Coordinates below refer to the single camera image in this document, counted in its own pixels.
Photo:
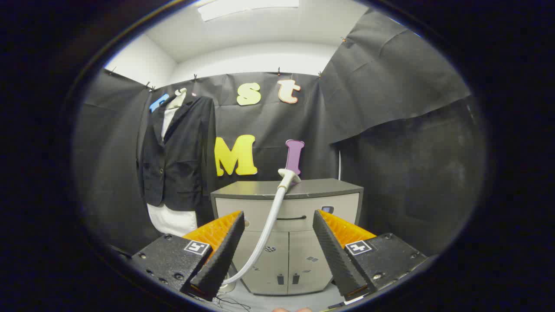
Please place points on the row of black cloth clips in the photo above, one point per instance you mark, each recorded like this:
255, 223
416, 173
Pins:
195, 77

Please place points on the long ceiling light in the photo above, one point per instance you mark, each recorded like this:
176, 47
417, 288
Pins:
247, 6

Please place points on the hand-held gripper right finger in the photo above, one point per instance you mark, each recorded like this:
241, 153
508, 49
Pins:
336, 255

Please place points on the grey cabinet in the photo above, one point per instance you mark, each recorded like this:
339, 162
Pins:
303, 260

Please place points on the white garment steamer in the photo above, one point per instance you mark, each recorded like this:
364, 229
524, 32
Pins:
273, 216

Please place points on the white clothes hanger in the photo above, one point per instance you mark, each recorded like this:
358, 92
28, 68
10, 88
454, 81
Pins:
178, 100

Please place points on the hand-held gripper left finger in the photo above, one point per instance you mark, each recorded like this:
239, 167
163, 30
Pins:
223, 255

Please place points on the black suit jacket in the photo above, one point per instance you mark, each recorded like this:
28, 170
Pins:
182, 164

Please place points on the black backdrop cloth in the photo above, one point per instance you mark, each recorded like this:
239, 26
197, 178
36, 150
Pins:
390, 86

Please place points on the white shirt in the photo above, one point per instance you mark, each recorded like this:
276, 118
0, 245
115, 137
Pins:
171, 221

